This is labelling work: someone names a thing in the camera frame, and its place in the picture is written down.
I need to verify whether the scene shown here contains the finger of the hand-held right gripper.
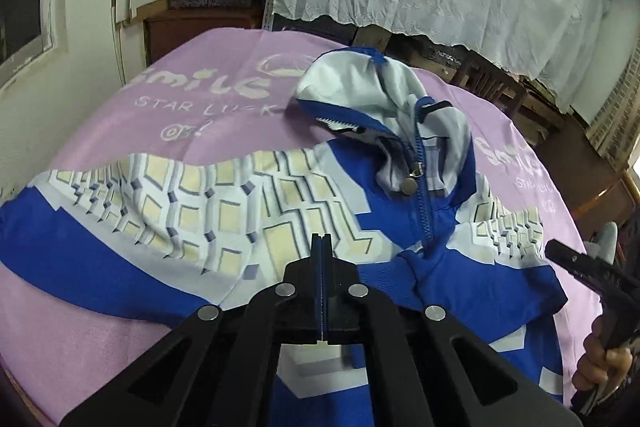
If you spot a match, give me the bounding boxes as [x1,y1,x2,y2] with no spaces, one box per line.
[544,238,640,308]

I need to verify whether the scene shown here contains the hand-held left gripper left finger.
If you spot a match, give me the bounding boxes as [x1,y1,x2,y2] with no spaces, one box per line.
[59,233,323,427]

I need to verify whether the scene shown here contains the pink printed blanket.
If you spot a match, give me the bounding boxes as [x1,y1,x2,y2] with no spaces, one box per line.
[0,27,608,427]

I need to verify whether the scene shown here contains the white mesh curtain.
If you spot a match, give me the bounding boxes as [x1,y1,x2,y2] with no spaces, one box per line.
[585,49,640,170]

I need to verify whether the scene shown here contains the brown wooden cabinet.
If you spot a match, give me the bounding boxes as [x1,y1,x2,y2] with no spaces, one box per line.
[142,4,266,68]

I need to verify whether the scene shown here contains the light grey plastic object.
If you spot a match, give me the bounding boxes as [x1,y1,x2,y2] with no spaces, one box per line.
[587,223,619,264]

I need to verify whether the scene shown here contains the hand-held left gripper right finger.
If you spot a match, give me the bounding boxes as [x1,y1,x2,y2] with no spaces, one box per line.
[320,233,584,427]

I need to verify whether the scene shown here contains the person's right hand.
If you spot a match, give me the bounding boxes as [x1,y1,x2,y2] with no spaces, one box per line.
[571,316,633,394]

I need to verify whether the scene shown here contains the brown wooden furniture piece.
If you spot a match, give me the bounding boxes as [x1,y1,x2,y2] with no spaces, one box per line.
[520,77,567,148]

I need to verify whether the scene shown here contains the brown cardboard box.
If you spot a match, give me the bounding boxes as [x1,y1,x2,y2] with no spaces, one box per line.
[352,27,392,56]

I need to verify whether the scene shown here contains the dark wooden chair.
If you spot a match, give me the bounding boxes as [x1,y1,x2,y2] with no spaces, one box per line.
[450,49,526,102]

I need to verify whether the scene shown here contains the blue white hooded jacket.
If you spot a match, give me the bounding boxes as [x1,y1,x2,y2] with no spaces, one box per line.
[0,49,568,427]

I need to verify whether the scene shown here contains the white framed window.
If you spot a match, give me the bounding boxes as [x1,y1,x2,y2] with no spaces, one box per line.
[0,0,68,75]

